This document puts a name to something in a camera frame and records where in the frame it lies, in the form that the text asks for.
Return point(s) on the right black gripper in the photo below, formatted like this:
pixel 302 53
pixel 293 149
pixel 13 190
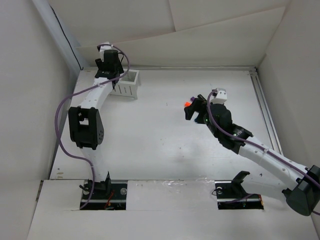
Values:
pixel 197 105

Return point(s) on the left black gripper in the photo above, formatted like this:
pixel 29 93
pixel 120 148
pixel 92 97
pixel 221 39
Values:
pixel 100 63

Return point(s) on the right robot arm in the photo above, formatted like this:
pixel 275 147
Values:
pixel 295 184

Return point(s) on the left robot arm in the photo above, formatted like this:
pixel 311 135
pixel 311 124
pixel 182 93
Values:
pixel 85 123

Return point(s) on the orange highlighter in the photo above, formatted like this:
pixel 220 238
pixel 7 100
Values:
pixel 186 103

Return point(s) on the white two-compartment organizer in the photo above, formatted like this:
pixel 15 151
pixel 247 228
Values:
pixel 128 85

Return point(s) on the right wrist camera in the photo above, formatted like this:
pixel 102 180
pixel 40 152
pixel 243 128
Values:
pixel 219 96

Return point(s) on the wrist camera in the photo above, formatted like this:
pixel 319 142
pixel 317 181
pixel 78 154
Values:
pixel 102 48
pixel 219 96

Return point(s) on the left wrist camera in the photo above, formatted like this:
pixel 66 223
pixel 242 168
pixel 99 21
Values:
pixel 102 48

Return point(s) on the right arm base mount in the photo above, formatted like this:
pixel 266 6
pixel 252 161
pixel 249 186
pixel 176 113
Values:
pixel 230 194

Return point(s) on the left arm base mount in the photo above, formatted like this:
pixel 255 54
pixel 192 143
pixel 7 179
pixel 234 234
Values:
pixel 114 198

